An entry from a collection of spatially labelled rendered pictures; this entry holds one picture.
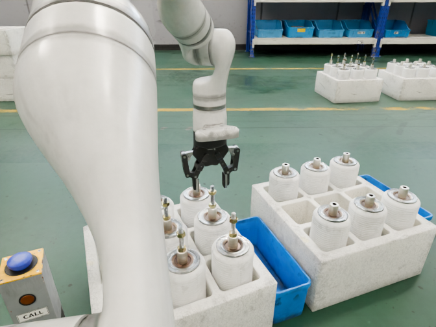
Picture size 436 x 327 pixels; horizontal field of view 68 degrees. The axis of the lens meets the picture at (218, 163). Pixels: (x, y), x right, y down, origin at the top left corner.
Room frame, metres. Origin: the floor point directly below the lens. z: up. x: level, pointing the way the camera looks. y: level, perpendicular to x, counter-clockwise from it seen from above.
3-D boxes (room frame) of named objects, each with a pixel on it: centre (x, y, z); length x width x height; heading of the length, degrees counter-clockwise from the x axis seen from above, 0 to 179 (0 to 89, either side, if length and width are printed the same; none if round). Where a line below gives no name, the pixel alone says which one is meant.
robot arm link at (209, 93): (0.67, 0.01, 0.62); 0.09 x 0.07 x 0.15; 71
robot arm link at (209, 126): (0.65, 0.01, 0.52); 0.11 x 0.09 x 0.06; 16
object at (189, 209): (0.78, 0.06, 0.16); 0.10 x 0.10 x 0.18
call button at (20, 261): (0.44, 0.36, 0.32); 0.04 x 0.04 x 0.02
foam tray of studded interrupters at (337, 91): (2.74, -1.09, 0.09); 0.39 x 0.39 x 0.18; 8
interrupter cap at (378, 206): (0.73, -0.41, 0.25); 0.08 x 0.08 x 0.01
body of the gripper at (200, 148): (0.67, 0.02, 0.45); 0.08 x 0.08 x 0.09
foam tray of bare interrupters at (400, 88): (2.80, -1.66, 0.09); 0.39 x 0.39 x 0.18; 4
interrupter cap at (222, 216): (0.67, 0.01, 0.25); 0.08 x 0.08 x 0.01
